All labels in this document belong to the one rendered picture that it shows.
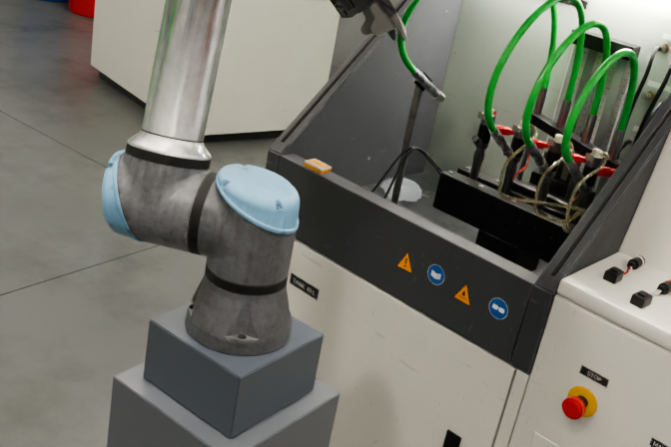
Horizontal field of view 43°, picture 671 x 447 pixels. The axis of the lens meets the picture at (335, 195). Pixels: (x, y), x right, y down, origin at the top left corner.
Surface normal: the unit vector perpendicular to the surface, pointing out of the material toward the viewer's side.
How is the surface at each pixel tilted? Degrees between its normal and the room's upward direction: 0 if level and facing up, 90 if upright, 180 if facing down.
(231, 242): 92
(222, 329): 73
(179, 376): 90
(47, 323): 0
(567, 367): 90
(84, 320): 0
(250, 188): 8
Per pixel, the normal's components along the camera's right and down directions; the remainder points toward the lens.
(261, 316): 0.50, 0.11
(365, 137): 0.72, 0.37
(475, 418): -0.68, 0.16
